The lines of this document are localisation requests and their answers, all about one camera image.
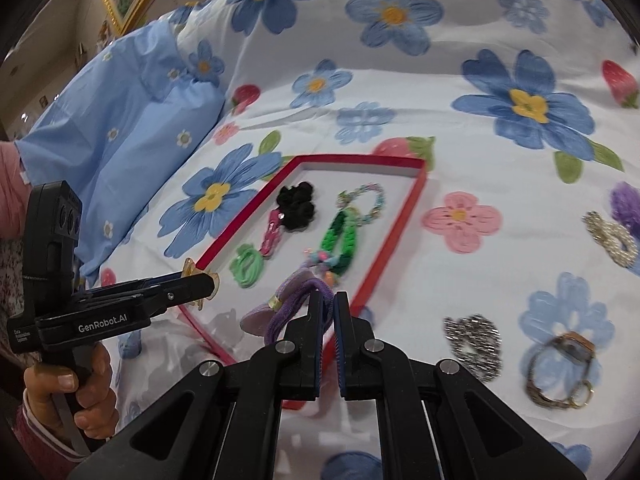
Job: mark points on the black scrunchie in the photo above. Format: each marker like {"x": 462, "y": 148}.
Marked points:
{"x": 295, "y": 207}

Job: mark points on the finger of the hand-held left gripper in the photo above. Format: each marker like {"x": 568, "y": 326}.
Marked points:
{"x": 125, "y": 286}
{"x": 185, "y": 287}

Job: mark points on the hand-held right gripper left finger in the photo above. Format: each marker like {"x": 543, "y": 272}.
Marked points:
{"x": 320, "y": 330}

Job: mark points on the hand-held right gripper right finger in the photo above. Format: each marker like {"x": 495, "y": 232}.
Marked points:
{"x": 342, "y": 330}

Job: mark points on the light blue pillow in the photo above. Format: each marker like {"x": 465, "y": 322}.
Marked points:
{"x": 125, "y": 125}

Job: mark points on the pink hair clip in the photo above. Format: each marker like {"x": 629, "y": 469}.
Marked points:
{"x": 272, "y": 237}

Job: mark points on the red shallow box tray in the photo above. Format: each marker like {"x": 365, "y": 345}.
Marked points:
{"x": 395, "y": 195}

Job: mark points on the person's pink clothing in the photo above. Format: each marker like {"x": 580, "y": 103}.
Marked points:
{"x": 10, "y": 200}

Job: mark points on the purple mesh scrunchie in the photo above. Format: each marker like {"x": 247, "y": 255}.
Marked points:
{"x": 627, "y": 205}

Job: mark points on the yellow hair claw clip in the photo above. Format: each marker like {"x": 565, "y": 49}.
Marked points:
{"x": 216, "y": 285}

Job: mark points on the person's left hand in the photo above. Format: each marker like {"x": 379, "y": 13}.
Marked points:
{"x": 45, "y": 377}

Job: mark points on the floral printed bedsheet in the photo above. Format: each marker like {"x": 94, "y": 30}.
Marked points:
{"x": 450, "y": 125}

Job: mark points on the person's left forearm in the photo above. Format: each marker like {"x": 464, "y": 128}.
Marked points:
{"x": 40, "y": 435}

